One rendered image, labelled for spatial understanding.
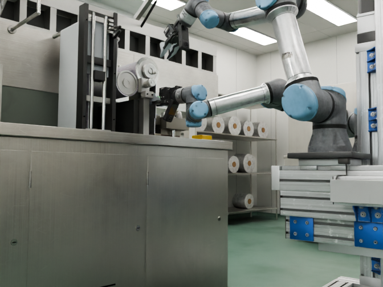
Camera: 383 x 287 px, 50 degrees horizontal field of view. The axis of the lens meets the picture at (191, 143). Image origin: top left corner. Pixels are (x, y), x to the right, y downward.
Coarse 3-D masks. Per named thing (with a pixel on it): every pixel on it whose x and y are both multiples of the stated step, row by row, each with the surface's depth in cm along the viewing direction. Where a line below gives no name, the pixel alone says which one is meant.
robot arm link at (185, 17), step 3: (183, 12) 185; (180, 15) 187; (183, 15) 186; (186, 15) 185; (189, 15) 184; (183, 18) 186; (186, 18) 185; (189, 18) 185; (192, 18) 185; (195, 18) 186; (183, 21) 187; (186, 21) 186; (189, 21) 186; (192, 21) 187; (189, 24) 188
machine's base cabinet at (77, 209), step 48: (0, 144) 129; (48, 144) 140; (96, 144) 153; (0, 192) 128; (48, 192) 139; (96, 192) 152; (144, 192) 168; (192, 192) 187; (0, 240) 128; (48, 240) 138; (96, 240) 151; (144, 240) 167; (192, 240) 186
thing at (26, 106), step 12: (12, 96) 191; (24, 96) 194; (36, 96) 199; (48, 96) 203; (12, 108) 190; (24, 108) 194; (36, 108) 199; (48, 108) 203; (96, 108) 222; (12, 120) 190; (24, 120) 194; (36, 120) 198; (48, 120) 203; (96, 120) 222
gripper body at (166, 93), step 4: (160, 88) 201; (164, 88) 199; (168, 88) 200; (172, 88) 200; (176, 88) 195; (160, 92) 201; (164, 92) 199; (168, 92) 199; (172, 92) 198; (160, 96) 202; (164, 96) 199; (168, 96) 199; (172, 96) 197; (164, 100) 198; (168, 100) 199; (176, 100) 194; (164, 104) 202; (168, 104) 202
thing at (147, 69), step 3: (144, 66) 202; (147, 66) 202; (150, 66) 204; (153, 66) 205; (144, 69) 201; (147, 69) 202; (150, 69) 204; (153, 69) 205; (144, 72) 201; (147, 72) 202; (150, 72) 204; (144, 75) 202; (147, 75) 202; (150, 75) 204; (153, 75) 205; (147, 78) 204; (150, 78) 204
